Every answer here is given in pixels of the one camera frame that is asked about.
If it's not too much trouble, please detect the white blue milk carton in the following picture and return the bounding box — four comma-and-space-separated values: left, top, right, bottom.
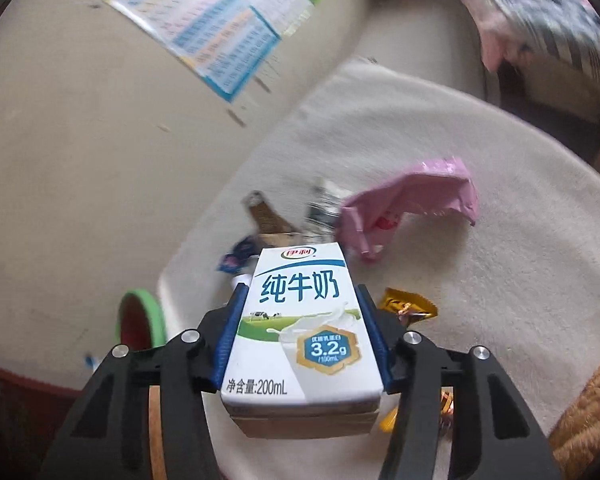
220, 243, 384, 440

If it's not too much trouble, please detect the green red trash bin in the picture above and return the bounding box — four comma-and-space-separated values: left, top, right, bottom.
116, 288, 166, 351

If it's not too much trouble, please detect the tan plush cushion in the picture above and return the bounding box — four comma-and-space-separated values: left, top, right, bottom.
548, 366, 600, 479

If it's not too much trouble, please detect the yellow candy wrapper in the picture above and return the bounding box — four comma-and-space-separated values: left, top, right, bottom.
378, 287, 438, 326

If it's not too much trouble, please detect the white table cloth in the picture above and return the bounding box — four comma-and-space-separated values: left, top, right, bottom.
157, 56, 600, 480

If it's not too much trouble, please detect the blue candy wrapper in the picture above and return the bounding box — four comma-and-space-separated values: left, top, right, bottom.
216, 234, 262, 275

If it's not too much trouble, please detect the pink plastic wrapper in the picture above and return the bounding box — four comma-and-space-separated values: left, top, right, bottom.
336, 157, 479, 262

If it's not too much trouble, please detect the brown small drink carton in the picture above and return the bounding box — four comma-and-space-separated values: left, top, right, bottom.
242, 191, 302, 247

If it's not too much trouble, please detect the crumpled silver foil wrapper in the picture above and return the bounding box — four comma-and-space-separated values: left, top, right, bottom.
301, 178, 352, 244

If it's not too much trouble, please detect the bed with plaid quilt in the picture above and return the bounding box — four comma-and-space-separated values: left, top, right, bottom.
462, 0, 600, 88

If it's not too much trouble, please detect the blue pinyin wall poster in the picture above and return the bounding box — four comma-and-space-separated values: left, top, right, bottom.
105, 0, 279, 102

